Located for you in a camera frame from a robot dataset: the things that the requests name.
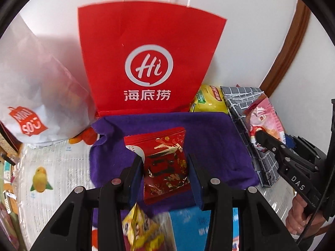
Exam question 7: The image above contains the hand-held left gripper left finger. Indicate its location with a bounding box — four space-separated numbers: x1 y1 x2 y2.
29 155 143 251

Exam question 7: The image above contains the fruit print table cover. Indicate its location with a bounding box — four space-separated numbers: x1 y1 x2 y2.
10 133 296 251

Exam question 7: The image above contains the brown wooden door frame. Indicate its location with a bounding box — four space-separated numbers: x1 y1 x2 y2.
259 4 311 97

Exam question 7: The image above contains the purple cloth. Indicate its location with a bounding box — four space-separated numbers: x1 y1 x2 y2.
89 112 259 228

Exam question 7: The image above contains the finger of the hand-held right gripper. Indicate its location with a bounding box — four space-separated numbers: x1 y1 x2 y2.
254 129 299 168
284 133 324 168

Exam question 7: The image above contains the yellow snack packet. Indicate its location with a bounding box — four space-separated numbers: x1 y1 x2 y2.
122 202 170 251

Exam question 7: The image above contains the red paper bag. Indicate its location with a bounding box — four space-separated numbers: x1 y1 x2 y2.
77 0 227 117

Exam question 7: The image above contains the yellow chips bag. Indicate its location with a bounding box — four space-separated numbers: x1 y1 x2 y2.
190 84 229 114

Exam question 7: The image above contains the pink cartoon snack packet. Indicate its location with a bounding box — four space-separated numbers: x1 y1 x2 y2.
242 97 287 152

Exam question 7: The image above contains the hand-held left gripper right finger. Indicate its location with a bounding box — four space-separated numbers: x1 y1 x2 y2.
189 153 299 251

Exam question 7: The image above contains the white plastic bag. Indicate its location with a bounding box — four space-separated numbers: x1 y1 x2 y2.
0 13 98 148

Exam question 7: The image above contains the person's right hand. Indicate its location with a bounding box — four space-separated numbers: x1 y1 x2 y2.
285 195 334 238

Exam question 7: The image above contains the grey checked cloth bag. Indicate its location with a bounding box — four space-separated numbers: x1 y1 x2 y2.
220 86 282 187

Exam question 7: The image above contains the red snack packet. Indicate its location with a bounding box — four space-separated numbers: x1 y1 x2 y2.
124 127 191 206

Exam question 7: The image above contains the light blue packet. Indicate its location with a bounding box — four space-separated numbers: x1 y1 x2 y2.
169 207 240 251

